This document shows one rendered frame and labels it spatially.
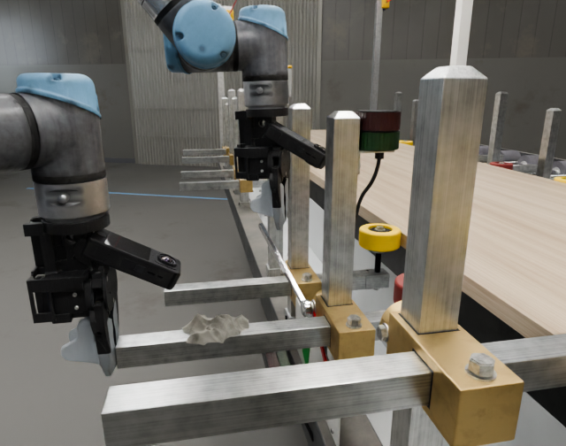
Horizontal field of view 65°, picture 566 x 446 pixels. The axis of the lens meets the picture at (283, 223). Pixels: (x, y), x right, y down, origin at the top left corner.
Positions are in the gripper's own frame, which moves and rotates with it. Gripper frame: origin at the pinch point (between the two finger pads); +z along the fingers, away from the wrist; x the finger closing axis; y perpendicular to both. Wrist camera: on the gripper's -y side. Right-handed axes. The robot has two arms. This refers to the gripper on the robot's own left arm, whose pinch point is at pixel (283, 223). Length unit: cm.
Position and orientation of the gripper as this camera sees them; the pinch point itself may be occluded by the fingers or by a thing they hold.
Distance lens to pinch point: 79.7
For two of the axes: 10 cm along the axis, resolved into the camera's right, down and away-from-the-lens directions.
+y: -9.7, -0.3, 2.3
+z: 0.3, 9.6, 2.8
